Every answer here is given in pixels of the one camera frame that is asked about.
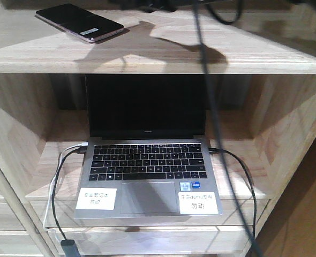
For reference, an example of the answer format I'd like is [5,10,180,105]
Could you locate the white laptop label right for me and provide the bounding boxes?
[178,192,220,215]

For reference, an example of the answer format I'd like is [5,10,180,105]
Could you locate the grey huawei laptop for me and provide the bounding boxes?
[74,74,222,220]

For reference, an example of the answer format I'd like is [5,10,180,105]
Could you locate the black right laptop cable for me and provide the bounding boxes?
[208,147,258,241]

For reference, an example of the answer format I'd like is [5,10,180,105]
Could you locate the white laptop label left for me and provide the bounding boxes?
[76,187,117,210]

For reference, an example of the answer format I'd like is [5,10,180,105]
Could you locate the black foldable smartphone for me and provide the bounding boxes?
[35,4,124,43]

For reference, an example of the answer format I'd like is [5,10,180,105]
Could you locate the black usb cable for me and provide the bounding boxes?
[50,147,87,257]

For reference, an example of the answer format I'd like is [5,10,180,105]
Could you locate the white usb cable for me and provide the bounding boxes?
[43,141,89,228]

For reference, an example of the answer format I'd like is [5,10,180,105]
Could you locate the white laptop label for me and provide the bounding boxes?
[76,187,117,210]
[178,192,220,215]

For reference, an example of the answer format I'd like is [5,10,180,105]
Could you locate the wooden desk shelf unit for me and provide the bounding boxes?
[0,1,316,256]

